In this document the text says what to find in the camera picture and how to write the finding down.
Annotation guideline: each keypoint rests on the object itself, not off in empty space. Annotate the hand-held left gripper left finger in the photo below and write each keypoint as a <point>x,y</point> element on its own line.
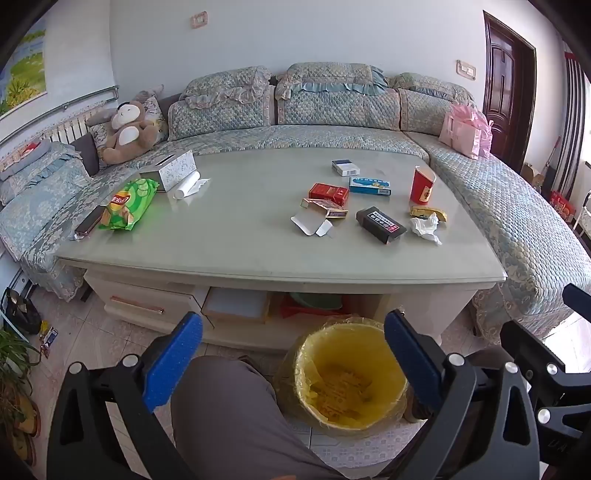
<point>173,364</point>

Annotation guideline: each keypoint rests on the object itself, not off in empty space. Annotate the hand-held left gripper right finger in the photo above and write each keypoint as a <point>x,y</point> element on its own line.
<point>411,362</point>

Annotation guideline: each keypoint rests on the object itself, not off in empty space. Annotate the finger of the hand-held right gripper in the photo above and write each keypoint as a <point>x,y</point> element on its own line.
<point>578,299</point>
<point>531,348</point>

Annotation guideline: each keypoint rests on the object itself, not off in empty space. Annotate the yellow lined trash bin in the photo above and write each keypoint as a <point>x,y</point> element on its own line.
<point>351,383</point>

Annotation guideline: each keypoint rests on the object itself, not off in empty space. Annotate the white tissue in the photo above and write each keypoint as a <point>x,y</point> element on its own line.
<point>425,229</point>

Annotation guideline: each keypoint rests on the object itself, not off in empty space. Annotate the black box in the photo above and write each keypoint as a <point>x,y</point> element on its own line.
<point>381,225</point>

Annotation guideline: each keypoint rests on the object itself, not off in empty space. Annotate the gold snack bar wrapper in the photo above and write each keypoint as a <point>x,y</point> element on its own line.
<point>422,211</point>

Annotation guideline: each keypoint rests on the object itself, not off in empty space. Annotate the carton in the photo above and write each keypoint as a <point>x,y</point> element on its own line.
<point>311,221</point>

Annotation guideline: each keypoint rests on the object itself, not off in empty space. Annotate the red paper cup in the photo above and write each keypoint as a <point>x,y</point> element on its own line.
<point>422,187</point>

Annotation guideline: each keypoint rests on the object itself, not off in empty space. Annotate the blue medicine box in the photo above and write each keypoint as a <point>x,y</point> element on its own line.
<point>369,185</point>

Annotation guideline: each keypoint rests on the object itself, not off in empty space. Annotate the red cigarette box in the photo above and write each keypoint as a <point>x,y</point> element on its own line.
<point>328,194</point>

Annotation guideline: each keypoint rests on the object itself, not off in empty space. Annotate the white and blue cigarette box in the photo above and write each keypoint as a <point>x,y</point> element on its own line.
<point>344,167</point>

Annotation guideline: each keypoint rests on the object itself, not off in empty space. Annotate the beige coffee table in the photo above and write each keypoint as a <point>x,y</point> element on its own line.
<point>152,288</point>

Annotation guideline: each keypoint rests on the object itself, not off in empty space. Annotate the person's grey trouser leg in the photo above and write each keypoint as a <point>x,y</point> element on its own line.
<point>240,415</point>

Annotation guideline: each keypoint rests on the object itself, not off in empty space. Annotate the white flat box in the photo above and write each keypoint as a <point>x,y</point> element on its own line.
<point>235,307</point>

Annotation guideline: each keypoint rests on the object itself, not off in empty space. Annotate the green bowl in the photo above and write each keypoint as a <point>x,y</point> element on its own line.
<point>318,299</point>

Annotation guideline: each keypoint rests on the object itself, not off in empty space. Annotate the red plastic basket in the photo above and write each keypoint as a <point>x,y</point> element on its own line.
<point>295,310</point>

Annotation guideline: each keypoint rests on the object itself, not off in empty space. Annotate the cardboard box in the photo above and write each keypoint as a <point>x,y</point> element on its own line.
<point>532,177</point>

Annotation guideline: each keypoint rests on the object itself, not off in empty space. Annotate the black bag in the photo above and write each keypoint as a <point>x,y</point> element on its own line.
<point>23,311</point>

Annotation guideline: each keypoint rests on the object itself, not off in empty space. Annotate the potted plant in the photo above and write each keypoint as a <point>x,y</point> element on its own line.
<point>16,397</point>

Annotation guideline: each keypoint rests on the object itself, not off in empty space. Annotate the green chips bag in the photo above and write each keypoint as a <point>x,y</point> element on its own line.
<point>129,205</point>

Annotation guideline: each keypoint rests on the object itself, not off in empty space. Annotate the black smartphone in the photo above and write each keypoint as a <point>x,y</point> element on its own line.
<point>91,220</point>

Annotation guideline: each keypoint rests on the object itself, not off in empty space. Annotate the striped curtain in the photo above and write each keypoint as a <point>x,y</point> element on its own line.
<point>572,124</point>

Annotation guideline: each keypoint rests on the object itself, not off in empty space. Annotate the white paper roll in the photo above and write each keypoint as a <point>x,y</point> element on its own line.
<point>187,184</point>

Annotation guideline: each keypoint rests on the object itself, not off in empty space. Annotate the patterned tissue box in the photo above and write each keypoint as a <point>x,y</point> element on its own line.
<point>171,168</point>

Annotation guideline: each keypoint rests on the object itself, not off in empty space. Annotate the pink gift bag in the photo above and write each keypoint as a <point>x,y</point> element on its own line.
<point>464,131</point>

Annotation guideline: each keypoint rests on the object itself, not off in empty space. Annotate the dark brown door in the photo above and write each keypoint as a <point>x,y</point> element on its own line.
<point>505,92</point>

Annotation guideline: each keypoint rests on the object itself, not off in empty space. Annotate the grey cushion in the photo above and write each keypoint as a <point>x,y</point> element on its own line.
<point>87,154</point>

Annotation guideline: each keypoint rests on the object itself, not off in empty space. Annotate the blue ruffled side pillow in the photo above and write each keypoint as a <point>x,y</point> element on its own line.
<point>37,175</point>

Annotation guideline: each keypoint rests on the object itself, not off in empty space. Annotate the brown plush bear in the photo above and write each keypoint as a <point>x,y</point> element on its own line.
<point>127,134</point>

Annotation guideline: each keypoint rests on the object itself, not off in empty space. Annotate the quilted blue sofa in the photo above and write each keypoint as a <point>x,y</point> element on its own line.
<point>323,138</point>

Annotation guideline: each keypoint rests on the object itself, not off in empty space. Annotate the white radiator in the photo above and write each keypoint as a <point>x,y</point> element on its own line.
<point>69,129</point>

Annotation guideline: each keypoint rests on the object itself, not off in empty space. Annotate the plain quilted sofa pillow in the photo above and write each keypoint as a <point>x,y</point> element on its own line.
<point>429,87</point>

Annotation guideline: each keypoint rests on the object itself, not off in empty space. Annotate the grey plush rabbit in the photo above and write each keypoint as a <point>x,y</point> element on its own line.
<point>147,93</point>

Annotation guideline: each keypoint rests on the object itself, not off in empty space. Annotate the lace ruffled sofa pillow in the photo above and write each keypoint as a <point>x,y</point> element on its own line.
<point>221,87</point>

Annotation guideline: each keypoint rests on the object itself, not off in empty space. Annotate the blue ruffled sofa pillow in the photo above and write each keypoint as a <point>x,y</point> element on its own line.
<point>323,78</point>

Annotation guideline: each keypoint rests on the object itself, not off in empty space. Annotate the wall switch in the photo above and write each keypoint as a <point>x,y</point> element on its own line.
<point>467,69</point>
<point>199,20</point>

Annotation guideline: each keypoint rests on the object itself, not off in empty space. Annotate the wall poster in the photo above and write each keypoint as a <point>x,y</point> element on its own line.
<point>23,78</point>

